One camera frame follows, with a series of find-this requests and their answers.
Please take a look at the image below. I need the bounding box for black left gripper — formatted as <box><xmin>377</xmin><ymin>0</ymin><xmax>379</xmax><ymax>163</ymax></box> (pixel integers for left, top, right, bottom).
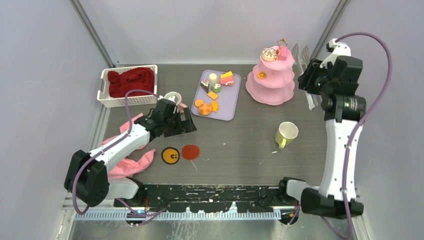
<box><xmin>162</xmin><ymin>107</ymin><xmax>196</xmax><ymax>137</ymax></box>

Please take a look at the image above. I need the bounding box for yellow pink layered cake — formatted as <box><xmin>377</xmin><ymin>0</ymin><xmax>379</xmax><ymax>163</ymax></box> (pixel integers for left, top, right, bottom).
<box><xmin>220</xmin><ymin>71</ymin><xmax>234</xmax><ymax>86</ymax></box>

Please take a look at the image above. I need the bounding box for pink square cake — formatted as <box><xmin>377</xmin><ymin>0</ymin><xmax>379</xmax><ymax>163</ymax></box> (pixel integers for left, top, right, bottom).
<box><xmin>278</xmin><ymin>45</ymin><xmax>288</xmax><ymax>61</ymax></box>

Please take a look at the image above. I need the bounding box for sprinkled donut cake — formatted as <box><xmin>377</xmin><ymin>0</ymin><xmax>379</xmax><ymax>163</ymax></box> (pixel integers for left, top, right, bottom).
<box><xmin>261</xmin><ymin>47</ymin><xmax>278</xmax><ymax>62</ymax></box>

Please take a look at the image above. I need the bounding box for round orange lattice cookie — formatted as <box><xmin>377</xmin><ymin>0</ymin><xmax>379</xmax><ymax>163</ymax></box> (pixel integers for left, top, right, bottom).
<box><xmin>256</xmin><ymin>71</ymin><xmax>267</xmax><ymax>79</ymax></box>

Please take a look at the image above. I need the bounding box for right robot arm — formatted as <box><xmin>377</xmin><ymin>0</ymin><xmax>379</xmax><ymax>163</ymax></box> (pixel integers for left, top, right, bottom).
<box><xmin>277</xmin><ymin>55</ymin><xmax>367</xmax><ymax>219</ymax></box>

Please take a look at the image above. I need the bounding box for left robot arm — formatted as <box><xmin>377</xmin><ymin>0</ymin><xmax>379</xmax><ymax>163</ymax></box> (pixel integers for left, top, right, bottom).
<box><xmin>64</xmin><ymin>98</ymin><xmax>197</xmax><ymax>207</ymax></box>

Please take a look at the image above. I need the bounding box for orange round bun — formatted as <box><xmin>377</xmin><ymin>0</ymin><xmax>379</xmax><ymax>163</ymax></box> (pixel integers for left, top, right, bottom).
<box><xmin>198</xmin><ymin>103</ymin><xmax>212</xmax><ymax>116</ymax></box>

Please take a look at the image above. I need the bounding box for round orange flat cookie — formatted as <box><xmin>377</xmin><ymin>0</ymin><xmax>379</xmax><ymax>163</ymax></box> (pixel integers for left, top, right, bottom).
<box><xmin>194</xmin><ymin>99</ymin><xmax>204</xmax><ymax>108</ymax></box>

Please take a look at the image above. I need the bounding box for red tomato coaster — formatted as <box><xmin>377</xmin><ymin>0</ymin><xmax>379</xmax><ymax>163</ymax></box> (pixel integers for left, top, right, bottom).
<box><xmin>181</xmin><ymin>144</ymin><xmax>200</xmax><ymax>161</ymax></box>

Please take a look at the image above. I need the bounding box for pink mug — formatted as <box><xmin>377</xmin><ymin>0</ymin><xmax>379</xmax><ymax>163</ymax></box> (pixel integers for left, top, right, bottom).
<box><xmin>164</xmin><ymin>91</ymin><xmax>187</xmax><ymax>114</ymax></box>

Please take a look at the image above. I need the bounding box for black yellow face coaster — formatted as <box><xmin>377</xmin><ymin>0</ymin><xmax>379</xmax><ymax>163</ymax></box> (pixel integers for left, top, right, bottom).
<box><xmin>161</xmin><ymin>147</ymin><xmax>180</xmax><ymax>165</ymax></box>

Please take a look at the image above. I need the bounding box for orange fish-shaped pastry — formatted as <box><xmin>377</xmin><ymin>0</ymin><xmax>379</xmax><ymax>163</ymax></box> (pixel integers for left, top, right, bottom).
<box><xmin>210</xmin><ymin>101</ymin><xmax>219</xmax><ymax>113</ymax></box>

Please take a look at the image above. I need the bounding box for orange square biscuit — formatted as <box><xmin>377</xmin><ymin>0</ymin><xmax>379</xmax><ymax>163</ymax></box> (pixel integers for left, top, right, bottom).
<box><xmin>207</xmin><ymin>91</ymin><xmax>219</xmax><ymax>101</ymax></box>

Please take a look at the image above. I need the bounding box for chocolate cake slice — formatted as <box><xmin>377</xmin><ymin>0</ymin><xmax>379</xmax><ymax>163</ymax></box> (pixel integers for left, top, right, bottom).
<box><xmin>199</xmin><ymin>80</ymin><xmax>210</xmax><ymax>94</ymax></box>

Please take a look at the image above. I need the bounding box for green round cake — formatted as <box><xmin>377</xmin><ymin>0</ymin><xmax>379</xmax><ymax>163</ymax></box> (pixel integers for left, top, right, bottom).
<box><xmin>211</xmin><ymin>83</ymin><xmax>222</xmax><ymax>94</ymax></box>

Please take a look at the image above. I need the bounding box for lavender serving tray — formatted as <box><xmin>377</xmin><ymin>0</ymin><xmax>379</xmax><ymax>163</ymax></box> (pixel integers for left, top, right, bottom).
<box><xmin>190</xmin><ymin>69</ymin><xmax>242</xmax><ymax>121</ymax></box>

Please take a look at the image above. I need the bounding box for cream cylinder cake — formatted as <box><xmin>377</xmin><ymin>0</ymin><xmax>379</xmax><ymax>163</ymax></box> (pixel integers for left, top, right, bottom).
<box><xmin>208</xmin><ymin>73</ymin><xmax>218</xmax><ymax>84</ymax></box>

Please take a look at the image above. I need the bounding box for white plastic basket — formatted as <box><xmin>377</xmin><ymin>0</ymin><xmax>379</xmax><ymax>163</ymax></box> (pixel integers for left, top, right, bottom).
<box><xmin>96</xmin><ymin>64</ymin><xmax>158</xmax><ymax>108</ymax></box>

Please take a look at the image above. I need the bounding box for dark red towel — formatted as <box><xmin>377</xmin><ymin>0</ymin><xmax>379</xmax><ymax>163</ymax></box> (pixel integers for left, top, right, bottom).
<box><xmin>107</xmin><ymin>67</ymin><xmax>155</xmax><ymax>98</ymax></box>

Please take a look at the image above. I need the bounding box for pink three-tier cake stand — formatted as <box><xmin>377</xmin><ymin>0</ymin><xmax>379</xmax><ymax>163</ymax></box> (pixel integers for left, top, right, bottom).
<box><xmin>245</xmin><ymin>38</ymin><xmax>295</xmax><ymax>106</ymax></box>

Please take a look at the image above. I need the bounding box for pink cloth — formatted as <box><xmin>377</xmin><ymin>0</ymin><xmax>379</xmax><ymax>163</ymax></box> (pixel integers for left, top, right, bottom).
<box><xmin>101</xmin><ymin>113</ymin><xmax>156</xmax><ymax>179</ymax></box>

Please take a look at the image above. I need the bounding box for yellow-green mug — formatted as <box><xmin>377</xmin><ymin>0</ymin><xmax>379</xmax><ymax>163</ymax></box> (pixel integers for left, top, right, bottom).
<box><xmin>274</xmin><ymin>121</ymin><xmax>299</xmax><ymax>149</ymax></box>

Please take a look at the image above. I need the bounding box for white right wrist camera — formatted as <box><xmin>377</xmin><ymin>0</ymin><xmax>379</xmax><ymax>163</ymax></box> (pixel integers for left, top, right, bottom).
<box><xmin>319</xmin><ymin>38</ymin><xmax>351</xmax><ymax>69</ymax></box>

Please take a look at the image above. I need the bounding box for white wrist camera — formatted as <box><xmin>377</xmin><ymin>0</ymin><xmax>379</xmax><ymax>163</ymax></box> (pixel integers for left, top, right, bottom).
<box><xmin>166</xmin><ymin>95</ymin><xmax>179</xmax><ymax>105</ymax></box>
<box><xmin>319</xmin><ymin>38</ymin><xmax>351</xmax><ymax>69</ymax></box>

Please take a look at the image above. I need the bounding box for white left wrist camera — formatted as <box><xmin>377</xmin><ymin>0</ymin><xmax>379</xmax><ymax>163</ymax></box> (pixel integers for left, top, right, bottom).
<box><xmin>166</xmin><ymin>95</ymin><xmax>179</xmax><ymax>105</ymax></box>

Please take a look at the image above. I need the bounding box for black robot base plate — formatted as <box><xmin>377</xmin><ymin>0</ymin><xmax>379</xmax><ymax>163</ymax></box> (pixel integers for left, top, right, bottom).
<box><xmin>114</xmin><ymin>184</ymin><xmax>299</xmax><ymax>213</ymax></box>

